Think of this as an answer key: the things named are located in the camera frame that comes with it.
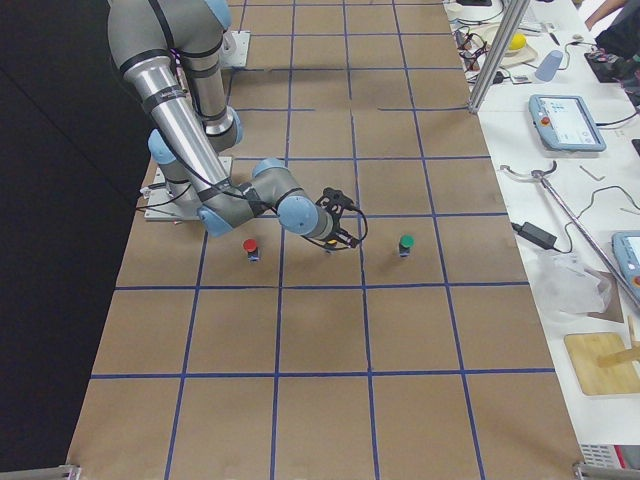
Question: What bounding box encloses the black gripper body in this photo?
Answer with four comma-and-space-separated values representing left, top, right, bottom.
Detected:
327, 213, 343, 241

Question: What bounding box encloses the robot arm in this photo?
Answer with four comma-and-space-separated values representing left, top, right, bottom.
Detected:
107, 1, 361, 250

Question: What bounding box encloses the green push button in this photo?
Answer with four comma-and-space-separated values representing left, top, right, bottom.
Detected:
398, 234, 415, 258

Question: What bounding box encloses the red push button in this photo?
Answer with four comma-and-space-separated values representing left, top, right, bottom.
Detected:
242, 238, 261, 262

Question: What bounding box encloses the black power adapter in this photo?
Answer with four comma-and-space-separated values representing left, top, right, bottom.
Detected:
518, 222, 557, 250

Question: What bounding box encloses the metal grabber stick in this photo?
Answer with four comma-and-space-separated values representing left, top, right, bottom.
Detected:
499, 160, 639, 310

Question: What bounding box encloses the clear plastic bag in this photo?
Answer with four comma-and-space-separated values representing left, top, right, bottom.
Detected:
528, 252, 624, 323

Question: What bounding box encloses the teach pendant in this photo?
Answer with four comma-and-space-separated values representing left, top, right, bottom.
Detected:
612, 230, 639, 309
528, 94, 606, 153

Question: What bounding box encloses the white plate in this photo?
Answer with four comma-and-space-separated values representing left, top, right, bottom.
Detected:
500, 45, 538, 68

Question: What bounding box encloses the wooden cutting board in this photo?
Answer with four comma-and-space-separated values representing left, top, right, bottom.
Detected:
564, 332, 639, 396

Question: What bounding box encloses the blue plastic cup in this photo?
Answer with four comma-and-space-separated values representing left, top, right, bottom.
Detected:
533, 50, 564, 83

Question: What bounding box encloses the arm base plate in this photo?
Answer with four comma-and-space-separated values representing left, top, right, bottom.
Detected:
143, 159, 215, 221
219, 31, 251, 69

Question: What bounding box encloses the aluminium frame post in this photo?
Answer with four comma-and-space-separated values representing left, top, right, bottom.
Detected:
468, 0, 530, 114

